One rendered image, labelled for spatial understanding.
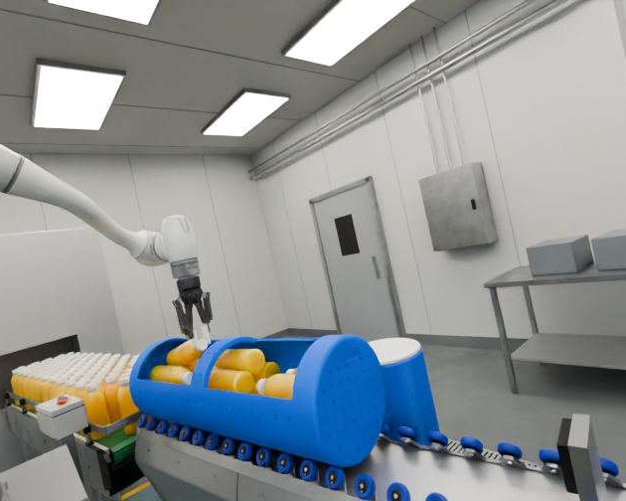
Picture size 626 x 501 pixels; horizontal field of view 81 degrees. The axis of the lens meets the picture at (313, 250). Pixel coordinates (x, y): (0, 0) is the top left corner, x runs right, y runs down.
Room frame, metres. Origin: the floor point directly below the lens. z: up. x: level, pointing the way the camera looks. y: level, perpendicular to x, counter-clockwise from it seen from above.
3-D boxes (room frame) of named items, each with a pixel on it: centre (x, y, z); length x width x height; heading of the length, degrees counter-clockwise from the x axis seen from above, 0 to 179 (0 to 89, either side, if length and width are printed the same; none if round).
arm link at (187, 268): (1.24, 0.43, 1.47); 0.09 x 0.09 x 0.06
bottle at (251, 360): (1.13, 0.30, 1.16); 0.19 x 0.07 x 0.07; 50
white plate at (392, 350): (1.34, -0.17, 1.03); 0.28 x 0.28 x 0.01
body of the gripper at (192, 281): (1.24, 0.43, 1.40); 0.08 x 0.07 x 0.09; 140
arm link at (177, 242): (1.24, 0.44, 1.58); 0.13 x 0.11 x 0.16; 54
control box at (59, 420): (1.34, 1.03, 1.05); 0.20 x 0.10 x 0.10; 50
